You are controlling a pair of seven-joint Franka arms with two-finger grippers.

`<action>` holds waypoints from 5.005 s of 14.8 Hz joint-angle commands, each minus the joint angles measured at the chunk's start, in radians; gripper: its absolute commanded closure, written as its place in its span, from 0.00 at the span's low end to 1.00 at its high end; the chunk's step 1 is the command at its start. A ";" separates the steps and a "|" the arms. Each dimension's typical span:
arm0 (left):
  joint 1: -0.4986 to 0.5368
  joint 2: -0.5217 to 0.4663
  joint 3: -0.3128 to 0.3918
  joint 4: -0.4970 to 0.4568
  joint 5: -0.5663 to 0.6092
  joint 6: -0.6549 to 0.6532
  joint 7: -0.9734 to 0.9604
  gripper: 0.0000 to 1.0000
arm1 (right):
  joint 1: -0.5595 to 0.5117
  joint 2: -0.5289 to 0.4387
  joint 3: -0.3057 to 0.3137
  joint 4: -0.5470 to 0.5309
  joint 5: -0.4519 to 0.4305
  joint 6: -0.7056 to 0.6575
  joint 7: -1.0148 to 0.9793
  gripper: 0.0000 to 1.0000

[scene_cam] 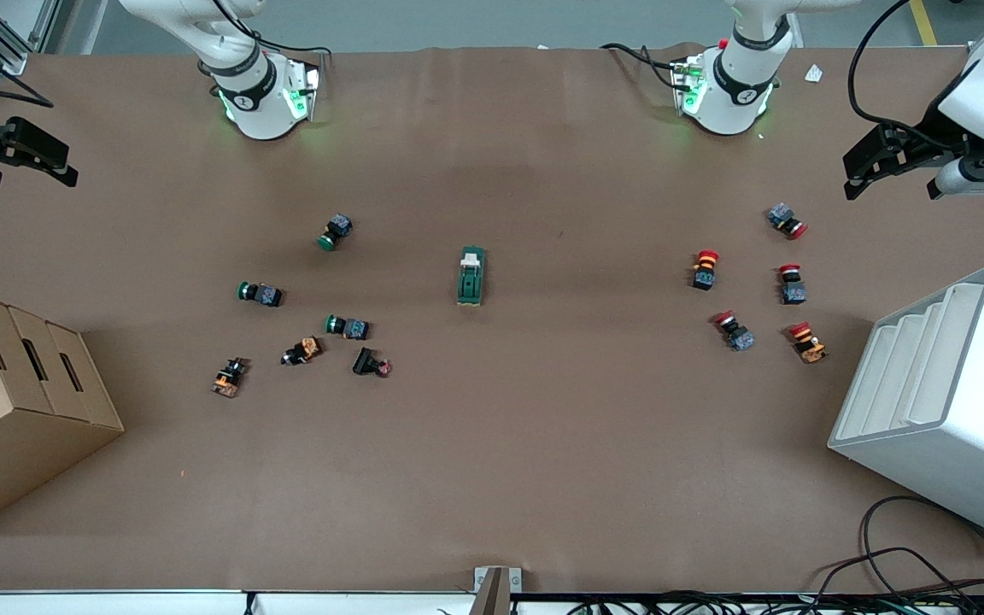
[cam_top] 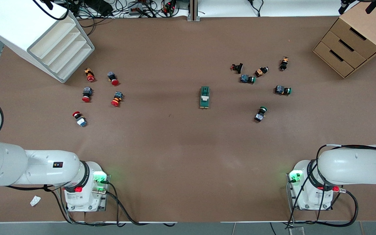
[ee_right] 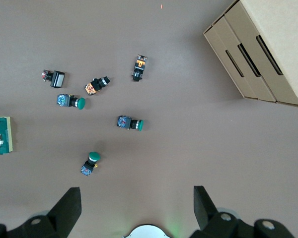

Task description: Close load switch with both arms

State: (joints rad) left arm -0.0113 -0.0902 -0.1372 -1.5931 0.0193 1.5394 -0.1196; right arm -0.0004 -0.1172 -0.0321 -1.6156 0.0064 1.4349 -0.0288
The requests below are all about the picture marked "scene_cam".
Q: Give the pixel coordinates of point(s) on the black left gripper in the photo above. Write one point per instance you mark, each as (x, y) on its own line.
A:
(921, 141)

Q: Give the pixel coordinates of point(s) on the green load switch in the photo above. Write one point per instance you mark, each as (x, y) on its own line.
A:
(471, 278)

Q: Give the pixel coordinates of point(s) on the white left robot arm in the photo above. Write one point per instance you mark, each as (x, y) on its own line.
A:
(735, 94)

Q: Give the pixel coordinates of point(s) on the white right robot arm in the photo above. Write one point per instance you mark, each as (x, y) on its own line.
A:
(257, 102)

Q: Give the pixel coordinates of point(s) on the white paper scrap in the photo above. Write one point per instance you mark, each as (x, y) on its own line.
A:
(814, 73)

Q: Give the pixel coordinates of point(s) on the red push button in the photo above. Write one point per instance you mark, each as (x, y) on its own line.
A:
(792, 286)
(785, 219)
(735, 332)

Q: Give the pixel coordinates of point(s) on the red orange emergency button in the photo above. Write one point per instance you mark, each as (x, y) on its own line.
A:
(806, 343)

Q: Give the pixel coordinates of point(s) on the red yellow emergency button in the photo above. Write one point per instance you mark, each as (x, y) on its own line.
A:
(705, 269)

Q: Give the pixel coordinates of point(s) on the brown cardboard box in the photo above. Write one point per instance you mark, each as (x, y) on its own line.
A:
(5, 427)

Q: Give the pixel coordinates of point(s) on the white slotted rack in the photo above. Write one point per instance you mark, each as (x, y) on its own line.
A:
(962, 427)

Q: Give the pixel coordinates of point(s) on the green push button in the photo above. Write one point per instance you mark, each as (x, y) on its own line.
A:
(263, 295)
(336, 231)
(350, 327)

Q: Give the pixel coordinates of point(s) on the brown paper table cover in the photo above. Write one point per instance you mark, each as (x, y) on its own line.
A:
(543, 444)

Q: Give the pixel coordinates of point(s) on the aluminium frame profile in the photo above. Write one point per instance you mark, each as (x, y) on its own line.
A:
(9, 61)

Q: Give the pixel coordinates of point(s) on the black orange selector switch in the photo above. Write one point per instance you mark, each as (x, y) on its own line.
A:
(304, 350)
(229, 377)

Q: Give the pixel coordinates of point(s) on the black switch with red tip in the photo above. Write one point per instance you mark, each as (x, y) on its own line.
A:
(368, 362)

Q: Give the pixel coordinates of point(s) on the grey metal bracket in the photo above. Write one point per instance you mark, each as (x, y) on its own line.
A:
(497, 589)

